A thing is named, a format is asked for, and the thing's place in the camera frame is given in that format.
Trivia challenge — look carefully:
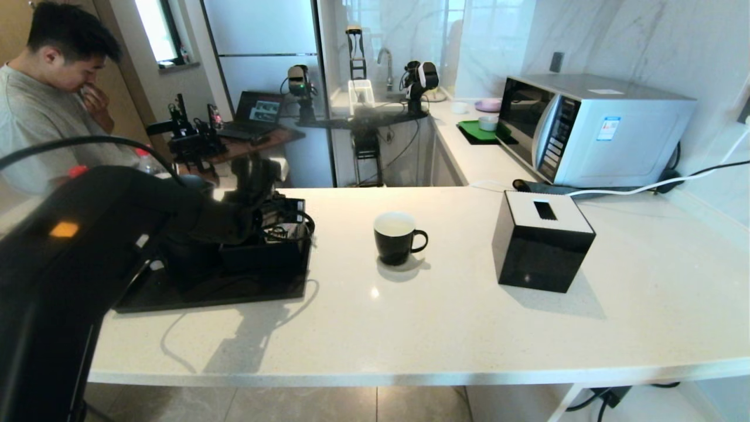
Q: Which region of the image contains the person in grey shirt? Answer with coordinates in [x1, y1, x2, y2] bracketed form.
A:
[0, 0, 141, 197]

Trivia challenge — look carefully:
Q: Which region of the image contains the black mug white inside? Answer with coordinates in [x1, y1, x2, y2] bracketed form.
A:
[374, 212, 429, 266]

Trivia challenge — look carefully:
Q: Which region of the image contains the silver microwave oven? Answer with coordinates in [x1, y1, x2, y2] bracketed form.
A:
[497, 74, 698, 189]

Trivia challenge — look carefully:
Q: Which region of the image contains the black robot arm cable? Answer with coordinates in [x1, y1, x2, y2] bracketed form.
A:
[0, 135, 183, 183]

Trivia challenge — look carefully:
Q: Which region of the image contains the white refrigerator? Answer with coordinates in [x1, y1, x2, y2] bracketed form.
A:
[201, 0, 338, 188]

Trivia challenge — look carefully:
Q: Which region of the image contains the white translucent basket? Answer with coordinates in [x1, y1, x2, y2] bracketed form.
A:
[348, 80, 376, 117]

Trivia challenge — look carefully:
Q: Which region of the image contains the black adapter cable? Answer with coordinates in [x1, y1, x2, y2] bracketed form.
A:
[565, 381, 683, 422]

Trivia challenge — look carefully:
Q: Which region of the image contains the white power cable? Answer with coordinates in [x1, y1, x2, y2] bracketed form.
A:
[565, 126, 750, 198]

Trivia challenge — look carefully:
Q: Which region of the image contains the black power cable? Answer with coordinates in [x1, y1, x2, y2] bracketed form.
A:
[656, 159, 750, 188]

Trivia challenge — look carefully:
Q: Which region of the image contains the black laptop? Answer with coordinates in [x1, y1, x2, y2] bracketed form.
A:
[218, 91, 287, 141]

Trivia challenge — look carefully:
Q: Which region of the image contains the chrome kitchen faucet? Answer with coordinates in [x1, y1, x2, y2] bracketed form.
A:
[377, 49, 396, 94]

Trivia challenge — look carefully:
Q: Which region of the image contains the black rectangular serving tray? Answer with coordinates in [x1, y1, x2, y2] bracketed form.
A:
[114, 223, 314, 313]

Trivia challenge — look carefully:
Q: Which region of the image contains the brown wooden desk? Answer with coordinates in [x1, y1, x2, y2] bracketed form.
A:
[205, 126, 306, 188]

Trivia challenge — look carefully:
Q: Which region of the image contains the black tea organizer box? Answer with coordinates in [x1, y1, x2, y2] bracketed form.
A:
[220, 232, 311, 276]

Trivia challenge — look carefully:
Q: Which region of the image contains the grey power adapter brick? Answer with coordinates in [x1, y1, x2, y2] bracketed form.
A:
[589, 387, 632, 409]

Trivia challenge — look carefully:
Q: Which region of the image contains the black teleoperation rig stand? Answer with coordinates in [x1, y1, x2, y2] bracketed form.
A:
[296, 26, 431, 188]

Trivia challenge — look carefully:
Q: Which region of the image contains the black tissue box white lid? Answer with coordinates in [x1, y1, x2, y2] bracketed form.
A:
[491, 190, 596, 294]

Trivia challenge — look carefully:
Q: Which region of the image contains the black electric kettle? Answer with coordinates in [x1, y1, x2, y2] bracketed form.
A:
[155, 175, 226, 291]

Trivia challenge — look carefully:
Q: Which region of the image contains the window with dark frame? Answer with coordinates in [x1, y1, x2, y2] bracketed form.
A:
[134, 0, 188, 70]

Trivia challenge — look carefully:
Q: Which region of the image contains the green and black tray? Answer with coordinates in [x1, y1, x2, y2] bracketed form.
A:
[456, 120, 519, 146]

